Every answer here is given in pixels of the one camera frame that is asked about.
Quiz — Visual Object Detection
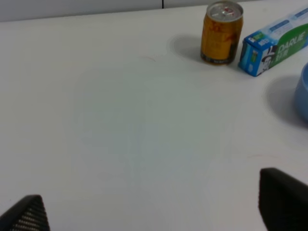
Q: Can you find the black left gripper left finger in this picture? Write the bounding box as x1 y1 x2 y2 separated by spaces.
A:
0 194 50 231

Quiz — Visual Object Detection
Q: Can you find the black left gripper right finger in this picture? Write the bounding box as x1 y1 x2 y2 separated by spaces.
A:
258 167 308 231

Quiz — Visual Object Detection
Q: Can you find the blue plastic bowl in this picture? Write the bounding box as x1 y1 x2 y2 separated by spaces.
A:
294 64 308 127

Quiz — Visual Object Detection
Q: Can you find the blue green toothpaste box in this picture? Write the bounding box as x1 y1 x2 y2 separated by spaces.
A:
238 6 308 77

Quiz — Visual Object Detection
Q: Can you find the orange drink can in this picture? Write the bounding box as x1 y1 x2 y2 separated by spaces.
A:
200 0 244 65

